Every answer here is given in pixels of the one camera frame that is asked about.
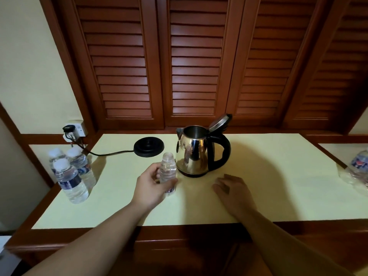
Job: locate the person's left thumb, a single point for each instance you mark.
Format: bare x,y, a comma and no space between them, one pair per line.
171,187

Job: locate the person's right fingers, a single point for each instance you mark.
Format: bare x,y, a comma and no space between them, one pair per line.
222,183

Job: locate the stainless steel electric kettle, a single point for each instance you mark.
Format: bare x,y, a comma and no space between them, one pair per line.
192,153

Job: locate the clear plastic bottle without cap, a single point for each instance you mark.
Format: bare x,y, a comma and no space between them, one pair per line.
168,169

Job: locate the person's right forearm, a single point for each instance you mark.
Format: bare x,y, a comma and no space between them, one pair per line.
284,250

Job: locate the person's left forearm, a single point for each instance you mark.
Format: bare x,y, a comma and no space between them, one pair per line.
95,244

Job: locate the capped water bottle blue label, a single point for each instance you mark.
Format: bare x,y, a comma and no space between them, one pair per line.
82,166
72,183
55,158

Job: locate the black round kettle base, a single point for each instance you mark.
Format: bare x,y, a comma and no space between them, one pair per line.
149,147

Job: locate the brown louvered wooden shutter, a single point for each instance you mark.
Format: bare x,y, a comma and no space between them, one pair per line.
118,60
267,63
195,60
333,77

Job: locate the black power plug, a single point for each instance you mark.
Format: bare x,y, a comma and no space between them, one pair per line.
69,129

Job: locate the white wall socket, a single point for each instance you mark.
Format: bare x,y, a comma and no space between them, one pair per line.
80,128

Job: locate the water bottle red blue label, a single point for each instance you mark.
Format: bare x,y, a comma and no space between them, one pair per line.
359,166

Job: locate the person's left hand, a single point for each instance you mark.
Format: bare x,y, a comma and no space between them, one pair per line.
145,189

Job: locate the person's right hand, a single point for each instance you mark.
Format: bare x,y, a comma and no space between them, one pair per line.
235,195

